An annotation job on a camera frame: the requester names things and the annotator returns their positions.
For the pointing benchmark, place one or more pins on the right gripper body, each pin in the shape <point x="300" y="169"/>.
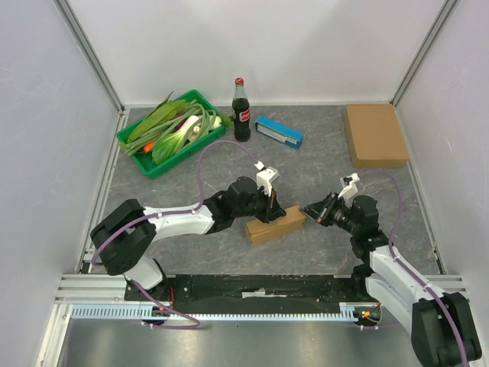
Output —
<point x="328" y="210"/>

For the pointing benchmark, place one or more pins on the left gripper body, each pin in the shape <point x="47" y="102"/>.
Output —
<point x="261" y="203"/>

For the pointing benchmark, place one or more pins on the small cardboard box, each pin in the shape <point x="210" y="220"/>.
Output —
<point x="260" y="233"/>

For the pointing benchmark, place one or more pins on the large cardboard box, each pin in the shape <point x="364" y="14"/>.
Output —
<point x="374" y="137"/>

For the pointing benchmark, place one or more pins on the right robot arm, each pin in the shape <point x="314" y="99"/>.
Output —
<point x="440" y="324"/>

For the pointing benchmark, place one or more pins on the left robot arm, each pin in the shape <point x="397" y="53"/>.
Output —
<point x="122" y="238"/>

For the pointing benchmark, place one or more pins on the blue rectangular box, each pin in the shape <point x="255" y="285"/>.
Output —
<point x="279" y="132"/>

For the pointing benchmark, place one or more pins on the cola glass bottle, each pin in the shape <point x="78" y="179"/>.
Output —
<point x="241" y="112"/>

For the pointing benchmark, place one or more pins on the long green beans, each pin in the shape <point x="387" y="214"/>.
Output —
<point x="171" y="125"/>

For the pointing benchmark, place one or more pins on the bok choy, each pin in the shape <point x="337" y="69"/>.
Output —
<point x="170" y="144"/>

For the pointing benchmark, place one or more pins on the green plastic tray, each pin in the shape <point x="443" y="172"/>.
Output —
<point x="144" y="160"/>

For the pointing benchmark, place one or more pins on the orange carrot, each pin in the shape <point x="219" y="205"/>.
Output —
<point x="148" y="147"/>

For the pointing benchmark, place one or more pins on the large green leaf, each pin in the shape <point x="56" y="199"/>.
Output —
<point x="164" y="111"/>

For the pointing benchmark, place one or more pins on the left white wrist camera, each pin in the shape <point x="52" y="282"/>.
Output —
<point x="265" y="177"/>

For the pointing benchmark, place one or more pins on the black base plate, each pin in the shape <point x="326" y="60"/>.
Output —
<point x="194" y="288"/>

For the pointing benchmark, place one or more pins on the aluminium frame rail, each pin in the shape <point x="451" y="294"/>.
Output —
<point x="73" y="23"/>

